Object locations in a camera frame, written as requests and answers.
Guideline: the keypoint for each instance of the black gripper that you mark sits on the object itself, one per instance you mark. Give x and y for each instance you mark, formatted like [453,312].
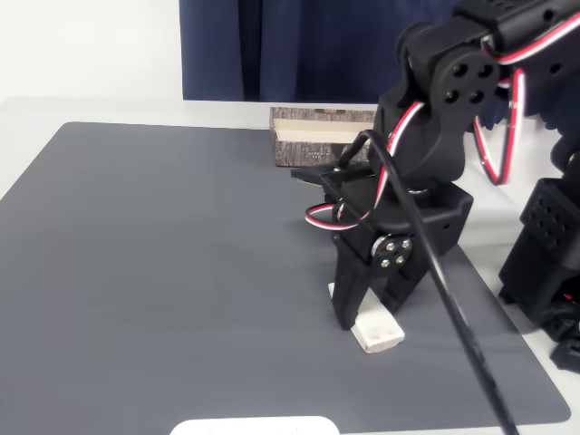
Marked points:
[428,217]

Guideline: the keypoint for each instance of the white rectangular block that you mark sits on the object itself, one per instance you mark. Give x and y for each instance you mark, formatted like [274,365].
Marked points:
[378,333]

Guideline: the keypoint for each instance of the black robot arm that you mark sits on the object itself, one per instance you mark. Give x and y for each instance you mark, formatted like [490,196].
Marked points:
[446,136]

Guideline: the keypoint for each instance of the brown patterned cardboard tray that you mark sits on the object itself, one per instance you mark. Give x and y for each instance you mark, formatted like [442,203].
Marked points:
[308,154]

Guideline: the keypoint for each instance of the white rounded plastic device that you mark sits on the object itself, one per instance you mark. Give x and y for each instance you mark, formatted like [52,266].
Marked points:
[254,428]

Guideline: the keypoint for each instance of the grey table mat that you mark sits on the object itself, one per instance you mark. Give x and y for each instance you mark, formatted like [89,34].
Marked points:
[158,272]

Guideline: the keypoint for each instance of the navy blue curtain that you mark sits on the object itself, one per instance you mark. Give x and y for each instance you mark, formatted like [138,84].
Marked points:
[294,45]

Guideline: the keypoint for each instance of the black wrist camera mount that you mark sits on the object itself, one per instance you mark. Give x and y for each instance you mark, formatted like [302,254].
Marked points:
[317,174]

